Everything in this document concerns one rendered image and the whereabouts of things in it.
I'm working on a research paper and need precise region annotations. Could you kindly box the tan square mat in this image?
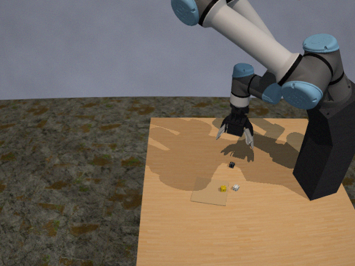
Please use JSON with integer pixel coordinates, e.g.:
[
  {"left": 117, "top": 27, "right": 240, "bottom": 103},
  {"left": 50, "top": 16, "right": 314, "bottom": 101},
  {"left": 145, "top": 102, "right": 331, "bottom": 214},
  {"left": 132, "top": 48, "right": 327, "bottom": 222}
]
[{"left": 190, "top": 177, "right": 229, "bottom": 206}]

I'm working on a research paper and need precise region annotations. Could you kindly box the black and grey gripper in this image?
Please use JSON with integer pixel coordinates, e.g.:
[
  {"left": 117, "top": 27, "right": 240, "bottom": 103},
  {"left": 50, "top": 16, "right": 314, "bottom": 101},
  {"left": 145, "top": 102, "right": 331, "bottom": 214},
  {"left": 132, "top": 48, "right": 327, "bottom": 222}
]
[{"left": 216, "top": 103, "right": 254, "bottom": 150}]

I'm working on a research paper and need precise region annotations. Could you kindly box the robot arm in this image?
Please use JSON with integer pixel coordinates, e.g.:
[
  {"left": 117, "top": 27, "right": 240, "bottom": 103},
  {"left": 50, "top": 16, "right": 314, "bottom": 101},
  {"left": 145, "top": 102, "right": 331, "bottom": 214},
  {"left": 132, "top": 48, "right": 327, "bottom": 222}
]
[{"left": 171, "top": 0, "right": 352, "bottom": 109}]

